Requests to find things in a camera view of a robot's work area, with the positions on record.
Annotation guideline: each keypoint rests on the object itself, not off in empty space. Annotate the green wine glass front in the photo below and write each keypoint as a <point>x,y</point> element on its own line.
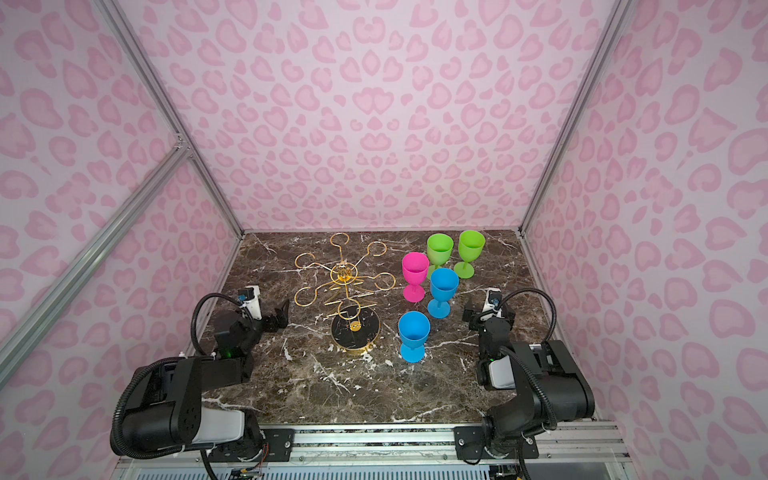
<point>470,247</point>

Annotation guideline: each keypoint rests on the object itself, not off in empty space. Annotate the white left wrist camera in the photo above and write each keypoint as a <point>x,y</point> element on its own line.
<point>250,301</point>

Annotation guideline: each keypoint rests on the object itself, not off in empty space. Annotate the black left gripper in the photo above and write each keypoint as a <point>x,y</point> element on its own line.
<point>281,318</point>

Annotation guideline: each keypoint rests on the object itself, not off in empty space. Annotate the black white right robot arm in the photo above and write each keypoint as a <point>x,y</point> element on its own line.
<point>547,385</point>

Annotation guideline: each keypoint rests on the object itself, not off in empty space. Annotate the green wine glass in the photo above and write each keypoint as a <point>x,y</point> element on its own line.
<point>439,251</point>
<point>470,247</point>

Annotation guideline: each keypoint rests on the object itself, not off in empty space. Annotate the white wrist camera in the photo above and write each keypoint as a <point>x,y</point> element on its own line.
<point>493,300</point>
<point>250,301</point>

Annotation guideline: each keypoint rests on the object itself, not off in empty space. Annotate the right aluminium frame post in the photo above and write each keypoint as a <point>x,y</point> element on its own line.
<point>620,16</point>

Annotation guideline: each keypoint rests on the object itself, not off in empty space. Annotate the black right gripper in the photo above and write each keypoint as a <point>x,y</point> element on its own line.
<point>475,316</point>

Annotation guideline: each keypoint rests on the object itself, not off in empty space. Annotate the gold wire wine glass rack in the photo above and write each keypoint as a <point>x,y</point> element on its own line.
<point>348,294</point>

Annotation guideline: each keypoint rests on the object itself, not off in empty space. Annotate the pink wine glass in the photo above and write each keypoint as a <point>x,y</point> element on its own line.
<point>415,266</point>

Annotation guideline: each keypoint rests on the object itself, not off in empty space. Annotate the left aluminium frame beam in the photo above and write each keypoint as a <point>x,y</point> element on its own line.
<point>39,320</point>

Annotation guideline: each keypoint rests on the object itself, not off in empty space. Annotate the blue wine glass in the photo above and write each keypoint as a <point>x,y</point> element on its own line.
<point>414,328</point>
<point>443,286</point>

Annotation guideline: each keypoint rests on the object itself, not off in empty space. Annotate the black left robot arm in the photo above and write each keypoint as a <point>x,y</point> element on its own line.
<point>161,411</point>

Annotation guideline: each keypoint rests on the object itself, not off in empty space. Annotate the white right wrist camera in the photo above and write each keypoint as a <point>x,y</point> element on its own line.
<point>493,300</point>

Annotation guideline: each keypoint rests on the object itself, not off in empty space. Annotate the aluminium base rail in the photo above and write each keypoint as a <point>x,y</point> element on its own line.
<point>580,450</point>

